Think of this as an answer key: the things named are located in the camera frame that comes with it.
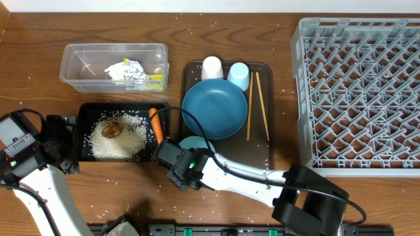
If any brown food lump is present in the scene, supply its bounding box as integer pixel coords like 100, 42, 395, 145
101, 121, 123, 139

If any pile of white rice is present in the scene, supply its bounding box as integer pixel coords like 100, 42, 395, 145
88, 114, 147, 161

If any wooden chopstick right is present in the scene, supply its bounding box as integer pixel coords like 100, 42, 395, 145
256, 72, 270, 141

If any light blue plastic cup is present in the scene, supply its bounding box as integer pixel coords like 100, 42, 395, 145
227, 62, 250, 92

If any dark brown serving tray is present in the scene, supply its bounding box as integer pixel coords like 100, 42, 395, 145
178, 61, 274, 169

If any yellow green snack packet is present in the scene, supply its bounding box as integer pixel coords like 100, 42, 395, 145
145, 74, 167, 92

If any clear plastic bin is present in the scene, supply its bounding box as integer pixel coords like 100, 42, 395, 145
60, 43, 169, 93

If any wooden chopstick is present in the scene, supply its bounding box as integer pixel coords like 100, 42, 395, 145
246, 72, 253, 141
256, 72, 270, 141

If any black plastic tray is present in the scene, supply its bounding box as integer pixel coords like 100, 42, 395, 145
76, 102, 169, 162

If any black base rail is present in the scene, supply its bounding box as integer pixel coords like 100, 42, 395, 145
88, 224, 394, 236

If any foil wrapper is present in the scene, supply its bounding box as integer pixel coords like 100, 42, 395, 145
123, 58, 147, 90

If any grey dishwasher rack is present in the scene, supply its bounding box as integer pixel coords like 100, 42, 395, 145
291, 18, 419, 178

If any wooden chopstick left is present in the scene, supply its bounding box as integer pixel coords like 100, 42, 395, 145
246, 72, 253, 141

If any pink plastic cup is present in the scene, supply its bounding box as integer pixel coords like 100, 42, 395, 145
201, 56, 224, 81

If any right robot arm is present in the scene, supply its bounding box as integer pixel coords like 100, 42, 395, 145
152, 141, 349, 235

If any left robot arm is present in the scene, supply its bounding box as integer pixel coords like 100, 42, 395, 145
1, 109, 140, 236

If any light blue bowl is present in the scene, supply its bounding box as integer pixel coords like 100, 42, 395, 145
179, 136, 208, 149

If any dark blue plate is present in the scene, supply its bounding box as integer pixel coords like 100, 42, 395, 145
182, 79, 248, 140

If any white napkin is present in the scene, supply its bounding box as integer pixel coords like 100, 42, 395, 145
104, 62, 127, 83

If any orange carrot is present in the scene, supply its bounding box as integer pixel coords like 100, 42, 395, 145
149, 108, 163, 144

